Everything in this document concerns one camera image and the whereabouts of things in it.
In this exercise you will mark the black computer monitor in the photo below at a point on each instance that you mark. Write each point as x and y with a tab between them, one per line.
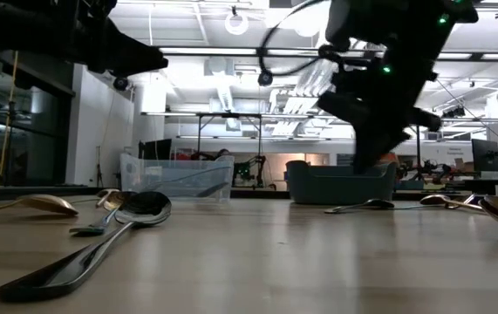
484	154
159	150

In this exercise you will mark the silver spoon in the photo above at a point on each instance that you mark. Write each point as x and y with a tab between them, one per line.
216	190
434	200

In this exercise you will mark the black aluminium table frame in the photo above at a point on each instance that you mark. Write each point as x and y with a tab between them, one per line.
261	193

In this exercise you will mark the black ceiling spotlight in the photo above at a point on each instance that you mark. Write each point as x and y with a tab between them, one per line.
453	112
265	78
120	83

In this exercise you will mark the person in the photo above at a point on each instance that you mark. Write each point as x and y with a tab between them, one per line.
390	158
223	153

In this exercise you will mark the black frame table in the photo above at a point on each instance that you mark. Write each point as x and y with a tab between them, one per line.
231	114
418	148

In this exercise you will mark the clear plastic bin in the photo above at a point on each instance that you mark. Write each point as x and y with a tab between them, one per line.
152	183

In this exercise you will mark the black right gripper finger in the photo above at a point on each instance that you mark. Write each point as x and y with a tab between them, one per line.
370	152

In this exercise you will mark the overhead beam with light strips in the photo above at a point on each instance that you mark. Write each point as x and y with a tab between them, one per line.
209	51

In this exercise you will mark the gold spoon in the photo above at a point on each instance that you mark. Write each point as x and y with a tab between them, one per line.
105	194
48	204

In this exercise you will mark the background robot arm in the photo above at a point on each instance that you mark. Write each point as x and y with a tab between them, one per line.
243	170
431	168

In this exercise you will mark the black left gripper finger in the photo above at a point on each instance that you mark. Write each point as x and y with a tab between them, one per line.
135	56

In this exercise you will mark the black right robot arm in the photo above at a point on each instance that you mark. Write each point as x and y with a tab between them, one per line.
397	26

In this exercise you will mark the thin light stand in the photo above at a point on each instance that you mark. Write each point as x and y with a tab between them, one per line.
98	174

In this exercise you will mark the teal plastic bin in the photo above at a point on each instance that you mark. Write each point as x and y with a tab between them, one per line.
336	189

